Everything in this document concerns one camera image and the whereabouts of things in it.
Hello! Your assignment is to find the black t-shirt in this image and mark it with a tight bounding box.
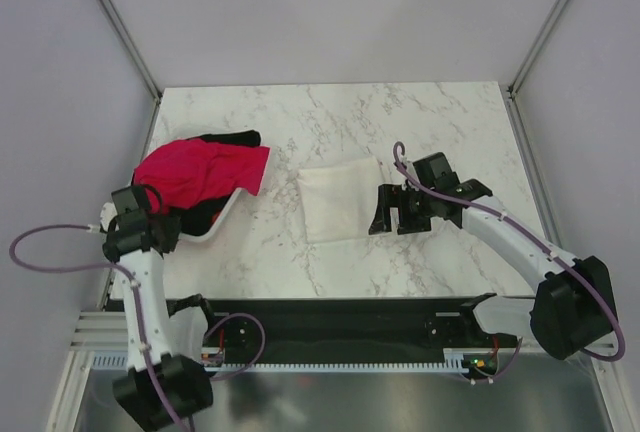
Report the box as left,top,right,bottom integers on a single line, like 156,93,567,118
175,130,261,238

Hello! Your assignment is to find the aluminium frame post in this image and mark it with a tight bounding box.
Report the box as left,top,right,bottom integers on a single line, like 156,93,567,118
506,0,572,97
96,0,162,104

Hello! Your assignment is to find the left aluminium frame post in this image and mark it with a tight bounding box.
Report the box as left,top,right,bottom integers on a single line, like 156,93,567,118
96,0,162,104

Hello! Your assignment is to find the white plastic basket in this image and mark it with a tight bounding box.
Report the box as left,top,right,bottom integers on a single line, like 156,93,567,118
140,131,270,243

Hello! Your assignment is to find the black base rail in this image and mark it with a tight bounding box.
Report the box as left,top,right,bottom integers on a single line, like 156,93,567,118
204,297,517,368

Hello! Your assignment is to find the right aluminium frame post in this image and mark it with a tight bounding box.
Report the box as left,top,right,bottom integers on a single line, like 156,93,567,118
506,0,572,97

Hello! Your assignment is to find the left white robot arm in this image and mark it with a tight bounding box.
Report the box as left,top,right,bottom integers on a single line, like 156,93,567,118
102,185,213,431

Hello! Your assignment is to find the white t-shirt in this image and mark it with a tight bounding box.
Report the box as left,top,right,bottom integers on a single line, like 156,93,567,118
297,156,385,243

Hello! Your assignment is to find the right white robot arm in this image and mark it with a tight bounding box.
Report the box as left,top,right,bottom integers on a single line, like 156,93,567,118
369,142,626,362

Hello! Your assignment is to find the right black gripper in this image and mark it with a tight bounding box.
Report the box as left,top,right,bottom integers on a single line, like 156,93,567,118
368,183,436,235

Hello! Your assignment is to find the white slotted cable duct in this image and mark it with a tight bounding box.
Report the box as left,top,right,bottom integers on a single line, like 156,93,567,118
91,351,497,374

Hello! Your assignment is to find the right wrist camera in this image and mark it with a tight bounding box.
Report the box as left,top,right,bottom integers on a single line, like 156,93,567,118
400,158,415,175

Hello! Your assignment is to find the red t-shirt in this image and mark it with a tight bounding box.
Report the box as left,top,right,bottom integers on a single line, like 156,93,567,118
133,138,270,210

